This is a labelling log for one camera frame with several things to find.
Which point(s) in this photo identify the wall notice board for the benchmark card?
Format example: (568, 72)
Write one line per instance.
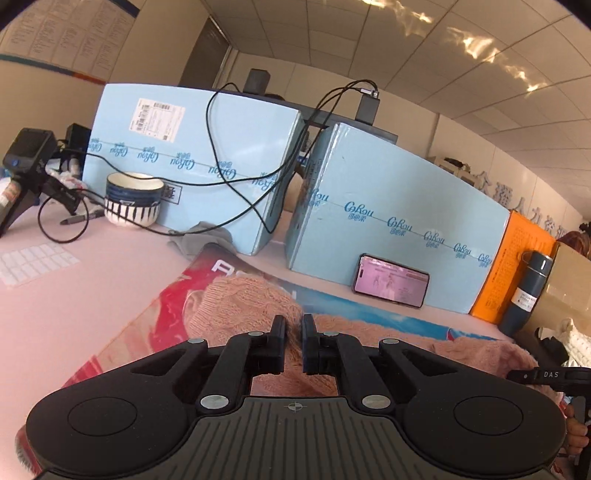
(64, 32)

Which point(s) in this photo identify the grey cloth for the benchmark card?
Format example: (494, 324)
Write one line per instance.
(203, 240)

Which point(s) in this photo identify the dark blue thermos bottle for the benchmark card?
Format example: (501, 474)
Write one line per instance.
(524, 295)

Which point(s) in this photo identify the red and blue printed mat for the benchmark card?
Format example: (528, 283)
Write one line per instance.
(152, 323)

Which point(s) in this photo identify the black device on stand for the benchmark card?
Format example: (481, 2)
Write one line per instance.
(27, 152)

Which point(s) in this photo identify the large light blue cardboard box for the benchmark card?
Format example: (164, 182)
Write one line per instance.
(184, 138)

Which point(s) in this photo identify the person's right hand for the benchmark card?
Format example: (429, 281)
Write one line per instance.
(576, 434)

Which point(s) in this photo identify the blue and white ceramic bowl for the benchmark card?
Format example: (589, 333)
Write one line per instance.
(134, 203)

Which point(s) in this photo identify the smartphone with lit screen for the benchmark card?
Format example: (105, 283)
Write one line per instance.
(390, 281)

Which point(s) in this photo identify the small black box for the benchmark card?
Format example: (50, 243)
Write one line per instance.
(257, 81)

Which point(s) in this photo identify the grey desk partition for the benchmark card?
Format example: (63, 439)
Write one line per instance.
(369, 131)

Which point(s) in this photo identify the white fuzzy cloth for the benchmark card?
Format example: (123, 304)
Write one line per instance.
(575, 341)

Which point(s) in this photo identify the orange box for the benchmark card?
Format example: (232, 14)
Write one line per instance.
(508, 263)

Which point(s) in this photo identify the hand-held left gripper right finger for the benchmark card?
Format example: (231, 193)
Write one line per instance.
(308, 333)

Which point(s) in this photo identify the brown cardboard box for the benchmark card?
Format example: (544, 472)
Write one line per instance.
(568, 281)

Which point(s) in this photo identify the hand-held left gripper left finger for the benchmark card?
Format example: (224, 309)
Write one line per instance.
(280, 333)

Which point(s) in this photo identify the pink knitted sweater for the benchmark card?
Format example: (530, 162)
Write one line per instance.
(244, 304)

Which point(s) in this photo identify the black power adapter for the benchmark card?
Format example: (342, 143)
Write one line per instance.
(368, 108)

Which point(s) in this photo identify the grey marker pen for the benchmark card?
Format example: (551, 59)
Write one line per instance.
(83, 218)

